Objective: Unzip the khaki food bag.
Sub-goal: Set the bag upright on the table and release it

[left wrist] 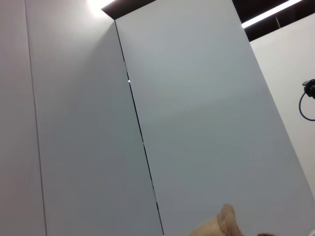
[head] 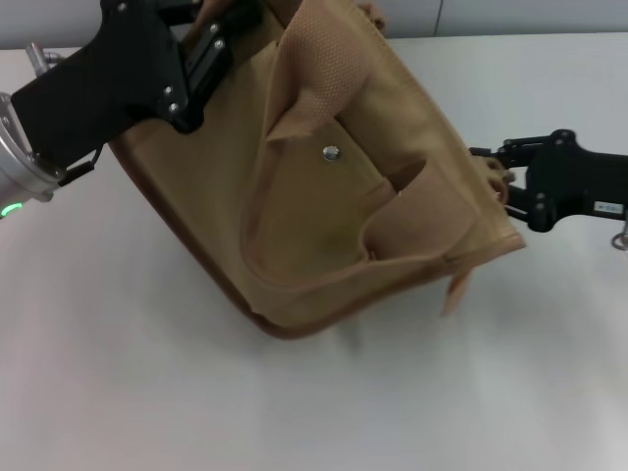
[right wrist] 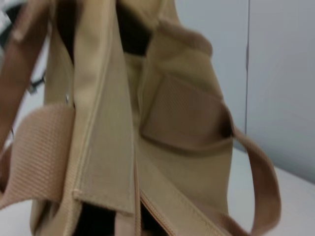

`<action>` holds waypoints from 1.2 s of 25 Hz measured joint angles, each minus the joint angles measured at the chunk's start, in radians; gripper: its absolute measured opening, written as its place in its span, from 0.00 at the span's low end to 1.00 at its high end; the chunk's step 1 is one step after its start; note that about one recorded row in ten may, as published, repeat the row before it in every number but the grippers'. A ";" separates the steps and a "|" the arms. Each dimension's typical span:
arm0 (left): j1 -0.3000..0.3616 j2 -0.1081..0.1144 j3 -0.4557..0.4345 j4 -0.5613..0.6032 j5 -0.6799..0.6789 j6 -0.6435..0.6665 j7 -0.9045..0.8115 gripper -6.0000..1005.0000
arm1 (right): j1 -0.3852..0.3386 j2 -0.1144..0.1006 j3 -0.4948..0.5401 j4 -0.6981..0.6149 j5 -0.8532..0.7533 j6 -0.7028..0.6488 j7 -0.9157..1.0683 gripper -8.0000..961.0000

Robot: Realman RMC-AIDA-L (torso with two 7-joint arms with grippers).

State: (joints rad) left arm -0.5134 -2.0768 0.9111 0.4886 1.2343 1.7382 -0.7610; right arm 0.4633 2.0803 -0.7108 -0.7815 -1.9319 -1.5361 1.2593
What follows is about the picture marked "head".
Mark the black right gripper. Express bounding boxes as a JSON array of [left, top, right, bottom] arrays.
[[468, 130, 628, 235]]

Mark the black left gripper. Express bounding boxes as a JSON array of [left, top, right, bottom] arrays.
[[9, 0, 236, 171]]

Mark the khaki fabric food bag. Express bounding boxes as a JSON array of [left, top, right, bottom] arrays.
[[108, 0, 529, 340]]

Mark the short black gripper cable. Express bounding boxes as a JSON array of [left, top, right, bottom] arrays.
[[58, 146, 102, 187]]

